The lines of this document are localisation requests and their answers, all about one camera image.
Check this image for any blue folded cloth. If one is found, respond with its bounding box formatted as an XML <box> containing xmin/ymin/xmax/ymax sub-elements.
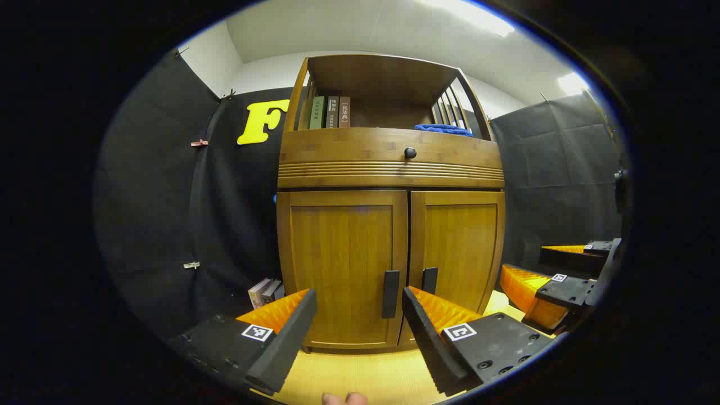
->
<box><xmin>415</xmin><ymin>124</ymin><xmax>474</xmax><ymax>137</ymax></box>

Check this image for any small ceiling light panel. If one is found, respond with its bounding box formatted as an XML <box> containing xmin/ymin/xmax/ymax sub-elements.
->
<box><xmin>557</xmin><ymin>72</ymin><xmax>591</xmax><ymax>96</ymax></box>

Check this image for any black backdrop cloth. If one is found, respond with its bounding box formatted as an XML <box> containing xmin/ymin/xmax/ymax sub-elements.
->
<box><xmin>93</xmin><ymin>48</ymin><xmax>633</xmax><ymax>344</ymax></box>

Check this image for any long ceiling light panel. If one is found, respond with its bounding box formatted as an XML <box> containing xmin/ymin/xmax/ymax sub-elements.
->
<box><xmin>416</xmin><ymin>0</ymin><xmax>516</xmax><ymax>38</ymax></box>

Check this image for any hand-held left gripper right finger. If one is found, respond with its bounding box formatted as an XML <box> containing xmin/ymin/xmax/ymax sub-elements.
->
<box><xmin>402</xmin><ymin>286</ymin><xmax>556</xmax><ymax>397</ymax></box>

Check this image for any wooden shoe cabinet door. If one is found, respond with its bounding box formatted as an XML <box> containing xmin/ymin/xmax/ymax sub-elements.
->
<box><xmin>406</xmin><ymin>191</ymin><xmax>506</xmax><ymax>347</ymax></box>
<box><xmin>277</xmin><ymin>190</ymin><xmax>409</xmax><ymax>350</ymax></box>

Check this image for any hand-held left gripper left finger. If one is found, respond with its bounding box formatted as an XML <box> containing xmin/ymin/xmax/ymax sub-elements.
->
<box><xmin>168</xmin><ymin>289</ymin><xmax>318</xmax><ymax>396</ymax></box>

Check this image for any wooden double-door shoe cabinet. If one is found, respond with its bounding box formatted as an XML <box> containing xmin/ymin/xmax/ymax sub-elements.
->
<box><xmin>276</xmin><ymin>54</ymin><xmax>506</xmax><ymax>354</ymax></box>

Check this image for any wooden cabinet drawer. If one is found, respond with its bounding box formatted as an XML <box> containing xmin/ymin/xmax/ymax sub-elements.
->
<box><xmin>277</xmin><ymin>128</ymin><xmax>505</xmax><ymax>189</ymax></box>

